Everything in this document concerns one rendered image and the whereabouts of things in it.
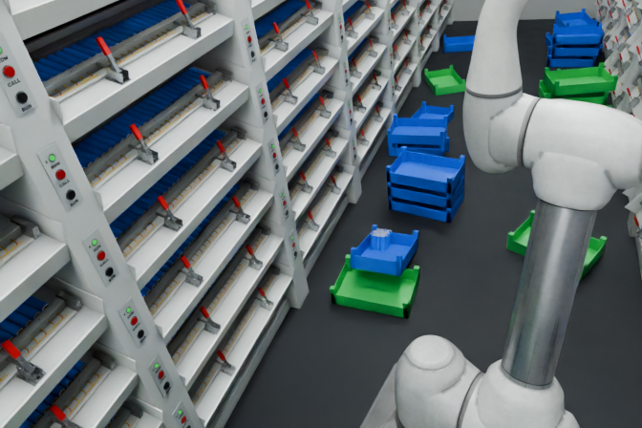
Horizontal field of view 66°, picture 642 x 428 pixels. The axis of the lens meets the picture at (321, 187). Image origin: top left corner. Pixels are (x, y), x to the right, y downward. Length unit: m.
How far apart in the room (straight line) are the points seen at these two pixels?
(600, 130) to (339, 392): 1.17
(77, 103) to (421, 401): 0.93
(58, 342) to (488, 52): 0.95
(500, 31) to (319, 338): 1.30
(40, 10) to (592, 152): 0.93
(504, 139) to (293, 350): 1.18
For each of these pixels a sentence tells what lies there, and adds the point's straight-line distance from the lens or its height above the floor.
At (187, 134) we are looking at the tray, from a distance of 1.25.
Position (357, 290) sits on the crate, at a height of 0.00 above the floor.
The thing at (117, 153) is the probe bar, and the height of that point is 0.97.
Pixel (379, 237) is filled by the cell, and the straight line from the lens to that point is 2.11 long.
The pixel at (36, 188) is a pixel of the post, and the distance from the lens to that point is 0.96.
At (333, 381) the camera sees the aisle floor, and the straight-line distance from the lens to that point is 1.77.
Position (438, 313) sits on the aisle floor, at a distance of 1.93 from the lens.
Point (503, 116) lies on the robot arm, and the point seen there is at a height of 1.01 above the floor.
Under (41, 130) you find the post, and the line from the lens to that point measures 0.96.
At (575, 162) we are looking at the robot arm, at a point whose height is 0.96.
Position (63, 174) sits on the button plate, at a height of 1.04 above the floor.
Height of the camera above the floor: 1.45
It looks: 34 degrees down
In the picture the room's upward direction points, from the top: 9 degrees counter-clockwise
